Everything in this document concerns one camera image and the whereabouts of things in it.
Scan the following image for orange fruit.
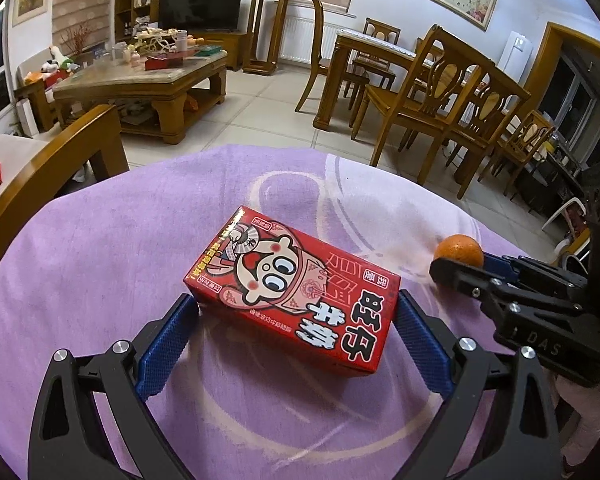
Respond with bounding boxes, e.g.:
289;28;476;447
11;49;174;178
434;234;484;268

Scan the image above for right white gloved hand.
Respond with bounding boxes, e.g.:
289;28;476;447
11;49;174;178
554;375;600;467

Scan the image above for purple round tablecloth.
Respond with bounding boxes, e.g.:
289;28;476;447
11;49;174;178
0;145;521;479

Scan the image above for near wooden dining chair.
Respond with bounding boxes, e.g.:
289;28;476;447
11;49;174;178
352;25;531;198

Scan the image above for wooden dining chair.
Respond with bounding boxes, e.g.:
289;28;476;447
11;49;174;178
294;0;370;122
352;25;531;198

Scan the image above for wooden sofa with cushions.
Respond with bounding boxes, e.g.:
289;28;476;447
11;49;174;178
0;104;129;261

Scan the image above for far wooden dining chair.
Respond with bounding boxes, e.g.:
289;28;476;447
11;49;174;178
294;0;370;122

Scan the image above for wooden dining table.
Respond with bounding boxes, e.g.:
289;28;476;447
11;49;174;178
313;28;417;131

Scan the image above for wooden coffee table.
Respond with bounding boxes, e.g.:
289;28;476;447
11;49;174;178
53;50;227;145

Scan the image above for wooden armchair with toys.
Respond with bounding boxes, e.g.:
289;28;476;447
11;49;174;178
15;44;76;138

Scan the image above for wooden plant stand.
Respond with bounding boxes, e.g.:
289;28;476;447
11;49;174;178
242;0;289;76

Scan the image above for wooden tv cabinet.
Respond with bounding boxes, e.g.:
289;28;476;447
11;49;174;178
187;30;247;72

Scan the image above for black television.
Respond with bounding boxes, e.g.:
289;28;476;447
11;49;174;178
158;0;242;32

